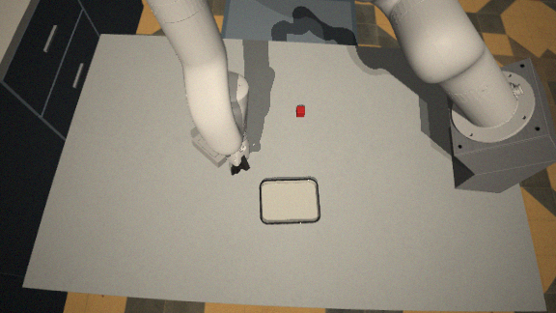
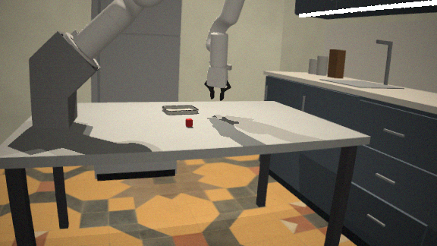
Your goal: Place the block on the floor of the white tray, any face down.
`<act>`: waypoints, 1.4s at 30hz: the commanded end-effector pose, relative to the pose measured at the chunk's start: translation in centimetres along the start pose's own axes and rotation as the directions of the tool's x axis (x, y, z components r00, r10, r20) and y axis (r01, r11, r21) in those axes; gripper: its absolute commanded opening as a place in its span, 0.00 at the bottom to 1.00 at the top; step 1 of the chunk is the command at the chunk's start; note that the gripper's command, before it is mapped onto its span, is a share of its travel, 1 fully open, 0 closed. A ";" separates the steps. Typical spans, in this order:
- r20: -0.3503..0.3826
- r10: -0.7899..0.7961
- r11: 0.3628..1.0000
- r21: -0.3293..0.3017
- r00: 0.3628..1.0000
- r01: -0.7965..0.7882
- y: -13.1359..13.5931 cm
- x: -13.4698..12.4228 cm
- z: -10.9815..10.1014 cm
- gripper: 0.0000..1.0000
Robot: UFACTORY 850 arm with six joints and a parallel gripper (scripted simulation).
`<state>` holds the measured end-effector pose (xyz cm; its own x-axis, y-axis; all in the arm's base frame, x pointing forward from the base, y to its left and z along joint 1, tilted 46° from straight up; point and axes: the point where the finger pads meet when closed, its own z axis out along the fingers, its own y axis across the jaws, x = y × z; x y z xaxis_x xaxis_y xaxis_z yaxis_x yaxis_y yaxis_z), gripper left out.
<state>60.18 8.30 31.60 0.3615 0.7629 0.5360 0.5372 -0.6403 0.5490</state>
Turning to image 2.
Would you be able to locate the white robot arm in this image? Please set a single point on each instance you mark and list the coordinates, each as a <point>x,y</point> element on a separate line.
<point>105,27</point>

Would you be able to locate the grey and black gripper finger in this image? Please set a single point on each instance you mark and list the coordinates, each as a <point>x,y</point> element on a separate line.
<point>223,91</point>
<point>211,89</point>

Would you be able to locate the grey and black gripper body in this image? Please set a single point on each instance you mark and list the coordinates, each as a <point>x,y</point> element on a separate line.
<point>217,77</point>

